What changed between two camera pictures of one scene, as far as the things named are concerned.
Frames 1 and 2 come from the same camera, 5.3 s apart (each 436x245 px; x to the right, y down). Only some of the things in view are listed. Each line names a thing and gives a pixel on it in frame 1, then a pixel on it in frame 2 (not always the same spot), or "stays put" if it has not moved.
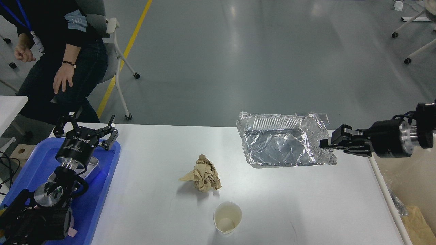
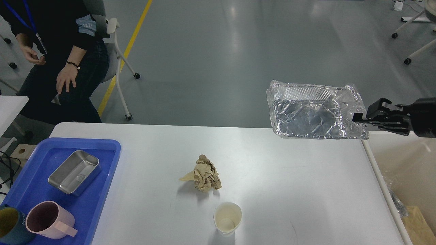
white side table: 10,106 stays put
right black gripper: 393,138 → 382,110
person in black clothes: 70,61 stays put
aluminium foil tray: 270,140 → 300,110
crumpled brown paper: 205,176 stays put
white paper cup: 227,216 stays put
